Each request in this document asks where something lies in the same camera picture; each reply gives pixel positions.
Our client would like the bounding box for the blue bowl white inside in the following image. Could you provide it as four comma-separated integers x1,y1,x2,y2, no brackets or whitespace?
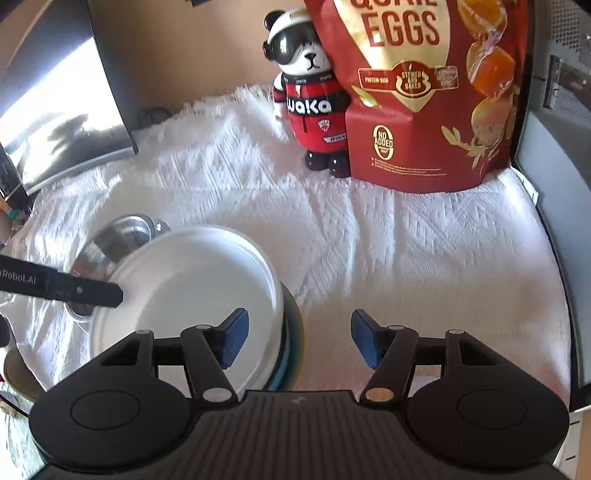
264,284,291,391

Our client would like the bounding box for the white textured tablecloth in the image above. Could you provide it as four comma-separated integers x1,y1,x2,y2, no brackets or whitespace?
6,87,571,400

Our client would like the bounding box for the white plate gold rim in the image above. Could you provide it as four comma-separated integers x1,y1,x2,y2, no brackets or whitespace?
287,290,304,390

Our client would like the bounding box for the panda figurine red suit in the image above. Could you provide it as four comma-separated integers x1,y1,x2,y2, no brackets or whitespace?
263,8,351,178

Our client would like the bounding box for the black cable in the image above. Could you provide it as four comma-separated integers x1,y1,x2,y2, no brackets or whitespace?
137,105,174,129

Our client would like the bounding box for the black monitor screen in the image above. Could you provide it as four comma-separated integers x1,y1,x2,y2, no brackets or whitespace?
1,1,137,195

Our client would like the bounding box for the stainless steel bowl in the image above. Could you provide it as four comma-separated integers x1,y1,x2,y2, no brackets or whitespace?
67,212,172,324

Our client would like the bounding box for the white ceramic bowl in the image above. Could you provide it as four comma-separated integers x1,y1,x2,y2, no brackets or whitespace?
89,226,283,394

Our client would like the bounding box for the grey computer case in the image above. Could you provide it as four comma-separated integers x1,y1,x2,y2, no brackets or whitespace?
516,1,590,411

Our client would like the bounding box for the red quail eggs bag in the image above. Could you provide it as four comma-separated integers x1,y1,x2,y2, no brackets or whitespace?
307,0,529,193

